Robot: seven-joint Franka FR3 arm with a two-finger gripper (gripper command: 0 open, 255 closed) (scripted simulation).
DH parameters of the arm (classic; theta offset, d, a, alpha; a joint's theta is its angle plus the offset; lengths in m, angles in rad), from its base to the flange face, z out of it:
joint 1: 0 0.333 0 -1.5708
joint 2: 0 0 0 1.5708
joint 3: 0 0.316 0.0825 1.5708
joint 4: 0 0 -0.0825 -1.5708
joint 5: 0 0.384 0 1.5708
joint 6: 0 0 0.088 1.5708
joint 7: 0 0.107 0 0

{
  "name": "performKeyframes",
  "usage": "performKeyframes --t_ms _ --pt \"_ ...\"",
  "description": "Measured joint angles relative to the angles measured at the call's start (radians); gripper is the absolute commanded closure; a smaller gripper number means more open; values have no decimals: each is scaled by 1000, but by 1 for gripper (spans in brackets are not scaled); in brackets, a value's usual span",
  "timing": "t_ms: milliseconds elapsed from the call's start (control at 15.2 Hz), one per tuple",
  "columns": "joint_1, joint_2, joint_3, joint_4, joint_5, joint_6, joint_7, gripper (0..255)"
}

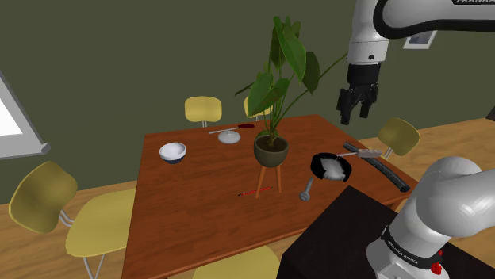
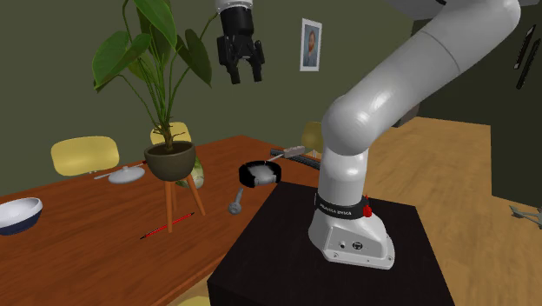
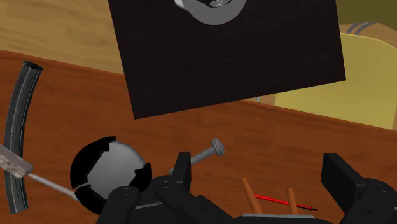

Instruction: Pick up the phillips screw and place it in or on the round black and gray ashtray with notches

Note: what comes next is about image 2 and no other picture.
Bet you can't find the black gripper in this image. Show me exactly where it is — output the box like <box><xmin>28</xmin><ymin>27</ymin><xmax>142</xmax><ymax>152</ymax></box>
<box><xmin>216</xmin><ymin>6</ymin><xmax>267</xmax><ymax>85</ymax></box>

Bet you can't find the yellow chair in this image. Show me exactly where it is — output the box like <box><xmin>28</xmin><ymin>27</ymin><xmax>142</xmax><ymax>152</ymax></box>
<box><xmin>301</xmin><ymin>121</ymin><xmax>326</xmax><ymax>160</ymax></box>
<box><xmin>149</xmin><ymin>121</ymin><xmax>193</xmax><ymax>146</ymax></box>
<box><xmin>50</xmin><ymin>135</ymin><xmax>121</xmax><ymax>177</ymax></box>

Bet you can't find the black and white round dish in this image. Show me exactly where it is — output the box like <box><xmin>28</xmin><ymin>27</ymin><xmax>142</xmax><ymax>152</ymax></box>
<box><xmin>238</xmin><ymin>160</ymin><xmax>283</xmax><ymax>190</ymax></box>

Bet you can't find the pale green vegetable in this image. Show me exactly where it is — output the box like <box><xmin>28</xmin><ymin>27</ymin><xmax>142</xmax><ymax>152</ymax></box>
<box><xmin>175</xmin><ymin>156</ymin><xmax>206</xmax><ymax>190</ymax></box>

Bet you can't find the potted plant on wooden legs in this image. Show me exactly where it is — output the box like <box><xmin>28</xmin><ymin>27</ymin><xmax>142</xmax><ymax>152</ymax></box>
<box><xmin>91</xmin><ymin>0</ymin><xmax>220</xmax><ymax>234</ymax></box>

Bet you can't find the grey metal utensil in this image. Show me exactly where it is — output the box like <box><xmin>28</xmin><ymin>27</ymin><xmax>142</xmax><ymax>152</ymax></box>
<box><xmin>228</xmin><ymin>187</ymin><xmax>245</xmax><ymax>216</ymax></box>

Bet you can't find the white flat lid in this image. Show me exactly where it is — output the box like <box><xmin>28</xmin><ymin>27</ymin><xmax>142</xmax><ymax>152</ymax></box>
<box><xmin>93</xmin><ymin>164</ymin><xmax>148</xmax><ymax>185</ymax></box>

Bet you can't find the red pen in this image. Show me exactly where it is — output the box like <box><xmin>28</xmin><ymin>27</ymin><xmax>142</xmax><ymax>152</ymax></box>
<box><xmin>139</xmin><ymin>211</ymin><xmax>195</xmax><ymax>241</ymax></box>

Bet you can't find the black robot stand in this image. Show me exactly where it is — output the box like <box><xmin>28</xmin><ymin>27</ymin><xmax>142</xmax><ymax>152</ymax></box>
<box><xmin>206</xmin><ymin>181</ymin><xmax>456</xmax><ymax>306</ymax></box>

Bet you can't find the wooden table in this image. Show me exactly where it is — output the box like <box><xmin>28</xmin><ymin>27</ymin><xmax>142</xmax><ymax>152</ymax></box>
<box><xmin>0</xmin><ymin>135</ymin><xmax>323</xmax><ymax>306</ymax></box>

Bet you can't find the white and blue bowl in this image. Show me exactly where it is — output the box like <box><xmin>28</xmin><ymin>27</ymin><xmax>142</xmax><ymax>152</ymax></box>
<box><xmin>0</xmin><ymin>196</ymin><xmax>44</xmax><ymax>237</ymax></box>

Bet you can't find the grey angular object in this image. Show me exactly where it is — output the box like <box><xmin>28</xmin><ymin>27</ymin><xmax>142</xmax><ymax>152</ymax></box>
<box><xmin>508</xmin><ymin>204</ymin><xmax>542</xmax><ymax>230</ymax></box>

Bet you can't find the framed portrait wall picture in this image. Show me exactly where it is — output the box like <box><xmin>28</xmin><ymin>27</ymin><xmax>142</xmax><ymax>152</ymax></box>
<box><xmin>299</xmin><ymin>17</ymin><xmax>323</xmax><ymax>73</ymax></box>

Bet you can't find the beige handled tool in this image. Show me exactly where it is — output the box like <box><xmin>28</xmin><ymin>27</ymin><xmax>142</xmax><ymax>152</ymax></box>
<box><xmin>266</xmin><ymin>145</ymin><xmax>307</xmax><ymax>163</ymax></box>

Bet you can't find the black wall-hung utensil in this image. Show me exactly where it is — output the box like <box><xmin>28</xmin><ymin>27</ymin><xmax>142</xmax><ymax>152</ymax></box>
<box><xmin>515</xmin><ymin>38</ymin><xmax>542</xmax><ymax>90</ymax></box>
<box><xmin>512</xmin><ymin>23</ymin><xmax>537</xmax><ymax>70</ymax></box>

